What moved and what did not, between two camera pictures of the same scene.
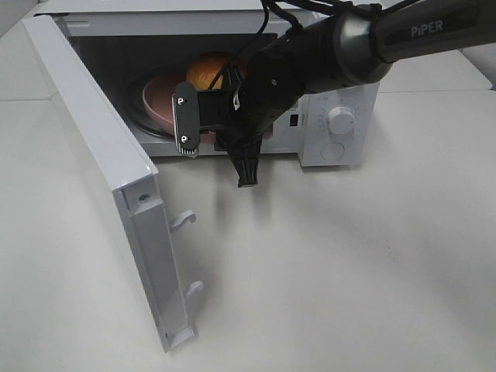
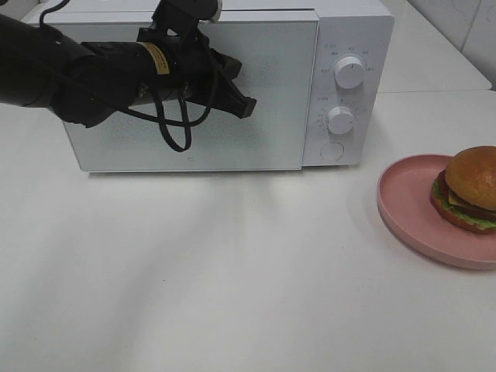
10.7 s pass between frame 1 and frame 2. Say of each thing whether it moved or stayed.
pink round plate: moved
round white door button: stayed
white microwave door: moved
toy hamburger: moved
